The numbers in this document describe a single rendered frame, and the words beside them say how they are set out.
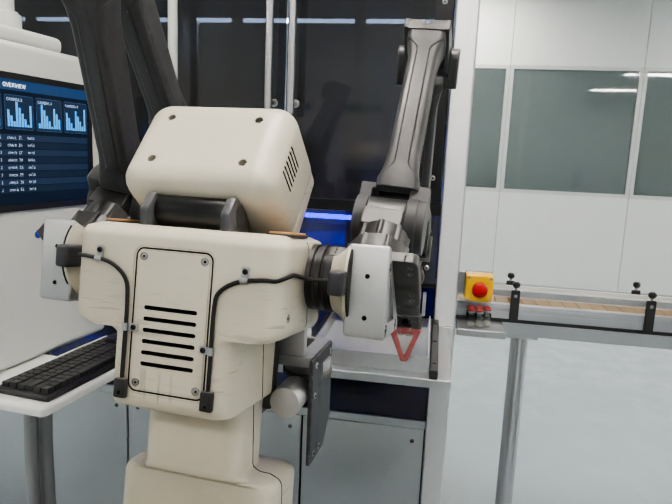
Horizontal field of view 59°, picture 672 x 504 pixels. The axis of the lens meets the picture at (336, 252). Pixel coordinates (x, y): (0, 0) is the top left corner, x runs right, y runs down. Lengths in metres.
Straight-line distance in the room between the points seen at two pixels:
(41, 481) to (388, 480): 0.99
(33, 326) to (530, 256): 5.31
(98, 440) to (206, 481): 1.25
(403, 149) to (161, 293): 0.41
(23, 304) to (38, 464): 0.53
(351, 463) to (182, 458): 1.04
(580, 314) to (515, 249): 4.53
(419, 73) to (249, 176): 0.38
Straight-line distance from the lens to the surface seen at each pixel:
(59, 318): 1.70
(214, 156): 0.76
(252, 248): 0.68
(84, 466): 2.16
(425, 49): 1.02
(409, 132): 0.91
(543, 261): 6.36
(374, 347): 1.44
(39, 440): 1.94
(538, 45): 6.34
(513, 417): 1.91
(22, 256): 1.58
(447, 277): 1.62
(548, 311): 1.78
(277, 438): 1.85
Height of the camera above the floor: 1.33
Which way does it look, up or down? 9 degrees down
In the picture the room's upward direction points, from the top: 2 degrees clockwise
